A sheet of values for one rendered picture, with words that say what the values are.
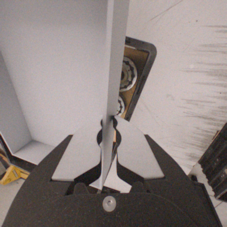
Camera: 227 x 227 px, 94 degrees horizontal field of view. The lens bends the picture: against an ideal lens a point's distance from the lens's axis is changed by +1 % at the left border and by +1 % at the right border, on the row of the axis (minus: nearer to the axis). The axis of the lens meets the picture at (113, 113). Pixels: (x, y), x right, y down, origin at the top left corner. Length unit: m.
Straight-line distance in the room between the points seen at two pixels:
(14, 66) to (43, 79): 0.06
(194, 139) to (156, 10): 0.56
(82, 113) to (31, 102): 0.11
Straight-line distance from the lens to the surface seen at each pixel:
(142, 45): 0.26
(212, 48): 0.54
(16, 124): 0.29
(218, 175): 1.28
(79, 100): 0.18
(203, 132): 0.66
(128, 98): 0.39
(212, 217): 1.85
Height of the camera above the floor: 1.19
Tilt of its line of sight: 58 degrees down
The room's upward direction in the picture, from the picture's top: 151 degrees counter-clockwise
